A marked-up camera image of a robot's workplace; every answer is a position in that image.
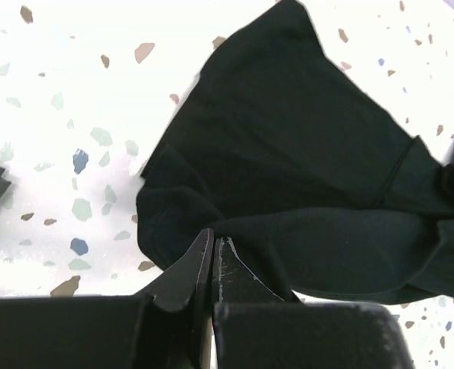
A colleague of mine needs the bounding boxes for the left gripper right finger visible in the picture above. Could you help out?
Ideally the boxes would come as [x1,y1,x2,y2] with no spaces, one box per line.
[212,238,300,308]

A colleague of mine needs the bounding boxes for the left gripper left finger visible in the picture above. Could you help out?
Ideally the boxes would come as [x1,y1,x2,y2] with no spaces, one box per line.
[133,229,215,368]

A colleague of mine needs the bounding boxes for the black t shirt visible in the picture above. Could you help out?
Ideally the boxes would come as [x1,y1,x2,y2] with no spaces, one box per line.
[136,1,454,304]

